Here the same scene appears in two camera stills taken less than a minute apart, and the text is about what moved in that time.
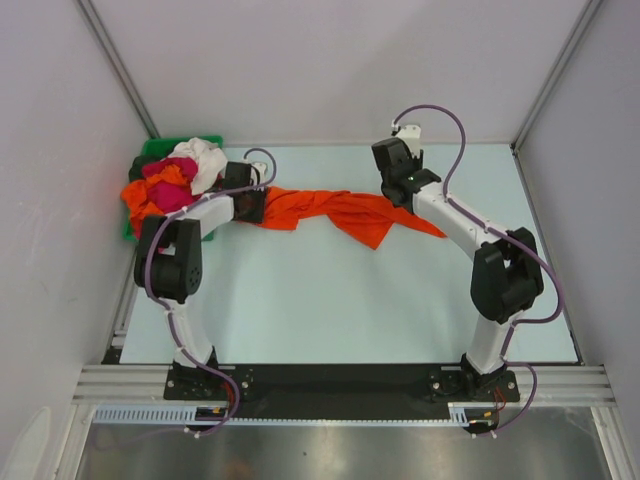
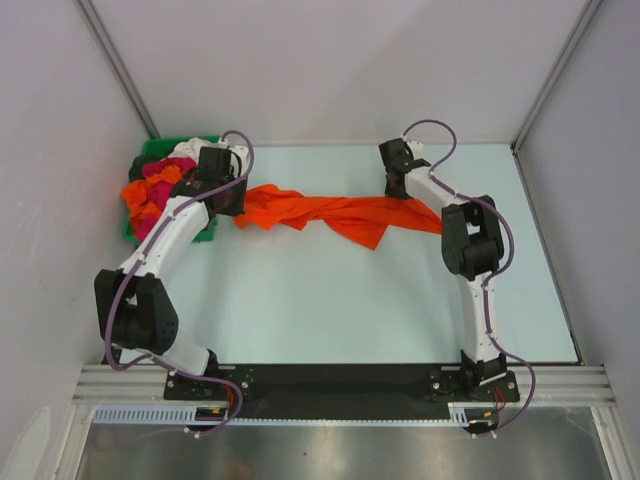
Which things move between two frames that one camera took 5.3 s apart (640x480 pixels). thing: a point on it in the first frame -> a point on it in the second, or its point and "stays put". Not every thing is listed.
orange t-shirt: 363,219 stays put
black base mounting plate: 344,385 stays put
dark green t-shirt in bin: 135,172 stays put
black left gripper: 258,216 -> 236,209
